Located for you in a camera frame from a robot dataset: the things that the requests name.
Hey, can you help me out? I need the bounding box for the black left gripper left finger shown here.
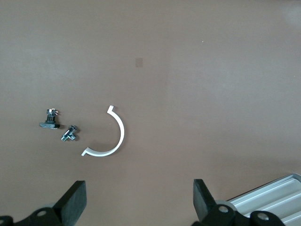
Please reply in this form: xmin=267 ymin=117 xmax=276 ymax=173
xmin=23 ymin=180 xmax=87 ymax=226

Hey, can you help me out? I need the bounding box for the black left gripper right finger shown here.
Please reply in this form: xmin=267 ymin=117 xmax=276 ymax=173
xmin=191 ymin=178 xmax=237 ymax=226

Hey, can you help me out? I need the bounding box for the white drawer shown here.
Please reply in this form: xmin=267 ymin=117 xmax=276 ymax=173
xmin=231 ymin=180 xmax=301 ymax=209
xmin=244 ymin=192 xmax=301 ymax=221
xmin=279 ymin=209 xmax=301 ymax=226

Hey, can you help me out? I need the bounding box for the small metal fitting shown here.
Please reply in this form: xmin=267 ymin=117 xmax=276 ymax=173
xmin=61 ymin=125 xmax=78 ymax=142

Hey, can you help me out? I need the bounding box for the black switch contact block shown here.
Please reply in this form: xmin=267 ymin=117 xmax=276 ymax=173
xmin=39 ymin=108 xmax=61 ymax=130

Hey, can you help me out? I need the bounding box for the white half ring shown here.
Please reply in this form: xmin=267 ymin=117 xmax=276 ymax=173
xmin=81 ymin=105 xmax=126 ymax=157

